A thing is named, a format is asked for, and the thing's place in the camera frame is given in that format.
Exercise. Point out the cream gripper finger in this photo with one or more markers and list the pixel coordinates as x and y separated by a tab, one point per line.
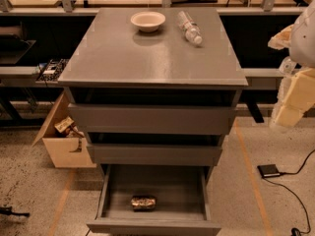
295	97
282	39

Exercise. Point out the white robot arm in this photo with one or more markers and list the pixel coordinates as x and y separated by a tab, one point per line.
302	42

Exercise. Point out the grey drawer cabinet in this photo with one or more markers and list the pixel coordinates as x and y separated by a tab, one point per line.
116	64

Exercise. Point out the grey bottom drawer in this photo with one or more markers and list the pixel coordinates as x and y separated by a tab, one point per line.
182	202

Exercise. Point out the grey drawer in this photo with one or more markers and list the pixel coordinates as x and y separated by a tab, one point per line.
177	120
155	155
182	202

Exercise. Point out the grey middle drawer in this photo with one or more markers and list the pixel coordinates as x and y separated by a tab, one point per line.
155	155

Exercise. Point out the grey top drawer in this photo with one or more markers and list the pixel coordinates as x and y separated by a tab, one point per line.
177	120

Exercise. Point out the hand sanitizer pump bottle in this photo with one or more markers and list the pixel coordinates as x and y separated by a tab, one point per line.
287	66

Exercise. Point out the black foot pedal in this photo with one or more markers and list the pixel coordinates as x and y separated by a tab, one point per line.
268	171

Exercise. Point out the clear plastic water bottle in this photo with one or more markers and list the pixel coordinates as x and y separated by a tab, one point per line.
189	28

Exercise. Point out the white paper bowl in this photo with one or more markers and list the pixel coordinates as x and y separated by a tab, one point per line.
148	21

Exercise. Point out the snack bag in box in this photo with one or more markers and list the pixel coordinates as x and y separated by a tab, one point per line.
64	124

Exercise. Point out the black patterned notebook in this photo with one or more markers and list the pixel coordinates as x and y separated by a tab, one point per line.
51	70

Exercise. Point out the cardboard box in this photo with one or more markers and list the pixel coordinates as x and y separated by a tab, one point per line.
65	151

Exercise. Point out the black tool on floor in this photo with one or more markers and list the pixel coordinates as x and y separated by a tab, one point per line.
8	211

